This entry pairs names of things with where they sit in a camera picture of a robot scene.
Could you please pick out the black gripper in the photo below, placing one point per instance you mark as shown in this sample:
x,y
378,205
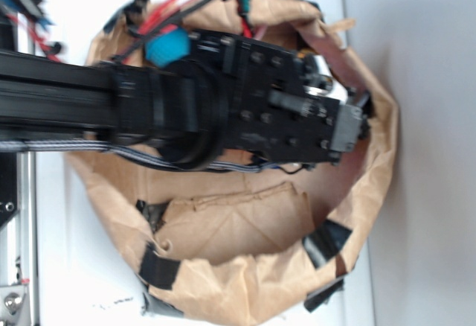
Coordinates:
x,y
281,107

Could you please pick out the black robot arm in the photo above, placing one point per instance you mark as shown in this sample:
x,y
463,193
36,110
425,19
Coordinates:
x,y
170,118

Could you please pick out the blue knitted ball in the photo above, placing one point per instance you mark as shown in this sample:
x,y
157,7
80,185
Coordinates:
x,y
168,47

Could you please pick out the brown paper bag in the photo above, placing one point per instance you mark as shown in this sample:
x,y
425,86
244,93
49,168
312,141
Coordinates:
x,y
241,248

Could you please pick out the aluminium frame rail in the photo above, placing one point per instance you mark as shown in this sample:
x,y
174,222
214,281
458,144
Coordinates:
x,y
19,260

